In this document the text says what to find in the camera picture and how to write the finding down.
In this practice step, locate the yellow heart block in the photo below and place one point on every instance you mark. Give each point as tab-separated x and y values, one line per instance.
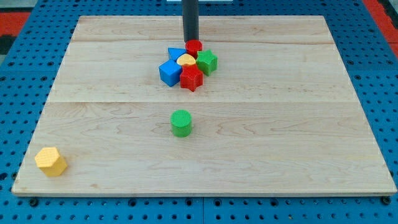
186	59

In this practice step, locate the green cylinder block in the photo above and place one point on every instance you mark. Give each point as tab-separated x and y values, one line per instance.
181	123

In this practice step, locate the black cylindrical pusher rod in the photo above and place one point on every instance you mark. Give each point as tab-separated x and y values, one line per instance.
190	16

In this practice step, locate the red star block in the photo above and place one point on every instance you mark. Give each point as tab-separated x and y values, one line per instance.
191	77

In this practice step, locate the red cylinder block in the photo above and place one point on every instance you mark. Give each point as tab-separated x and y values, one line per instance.
193	47

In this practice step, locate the blue triangle block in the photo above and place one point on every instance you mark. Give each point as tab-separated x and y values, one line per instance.
175	53

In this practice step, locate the green star block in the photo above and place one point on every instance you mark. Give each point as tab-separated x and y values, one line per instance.
207	61

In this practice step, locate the wooden board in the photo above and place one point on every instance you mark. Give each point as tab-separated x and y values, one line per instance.
278	118

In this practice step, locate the yellow hexagon block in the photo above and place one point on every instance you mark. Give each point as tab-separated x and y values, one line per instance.
50	161

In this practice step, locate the blue cube block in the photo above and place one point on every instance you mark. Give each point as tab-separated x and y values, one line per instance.
170	72

